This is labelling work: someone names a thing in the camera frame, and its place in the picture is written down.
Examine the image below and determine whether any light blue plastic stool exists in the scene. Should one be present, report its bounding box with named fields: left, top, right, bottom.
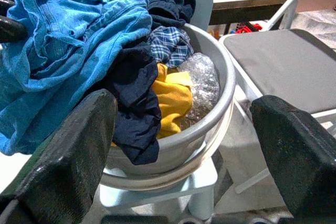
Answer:
left=91, top=0, right=219, bottom=221

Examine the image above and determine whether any grey metal basin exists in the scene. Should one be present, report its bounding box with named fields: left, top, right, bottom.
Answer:
left=100, top=23, right=237, bottom=193

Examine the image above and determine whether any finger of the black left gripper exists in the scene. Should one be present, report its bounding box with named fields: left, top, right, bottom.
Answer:
left=0, top=15, right=29, bottom=45
left=0, top=0, right=16, bottom=17

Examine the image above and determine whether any clear bubble wrap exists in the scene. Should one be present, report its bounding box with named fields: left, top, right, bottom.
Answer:
left=177, top=52, right=221, bottom=130

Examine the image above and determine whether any navy blue garment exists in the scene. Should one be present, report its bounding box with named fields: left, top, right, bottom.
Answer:
left=103, top=42, right=163, bottom=166
left=146, top=0, right=197, bottom=28

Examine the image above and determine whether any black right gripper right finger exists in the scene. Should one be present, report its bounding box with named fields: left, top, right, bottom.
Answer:
left=249, top=94, right=336, bottom=221

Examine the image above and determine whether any blue white plaid cloth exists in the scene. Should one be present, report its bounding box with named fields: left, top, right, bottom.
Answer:
left=148, top=26, right=195, bottom=69

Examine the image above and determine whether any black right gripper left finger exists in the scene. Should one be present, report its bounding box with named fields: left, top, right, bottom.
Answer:
left=0, top=88, right=119, bottom=224

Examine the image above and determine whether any yellow garment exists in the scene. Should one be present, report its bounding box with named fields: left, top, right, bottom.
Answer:
left=151, top=62, right=195, bottom=140

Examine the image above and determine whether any red plastic toy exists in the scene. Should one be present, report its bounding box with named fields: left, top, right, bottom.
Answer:
left=234, top=21, right=264, bottom=35

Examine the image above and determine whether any grey folding chair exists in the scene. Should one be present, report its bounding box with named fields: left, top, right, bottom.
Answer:
left=219, top=0, right=336, bottom=196

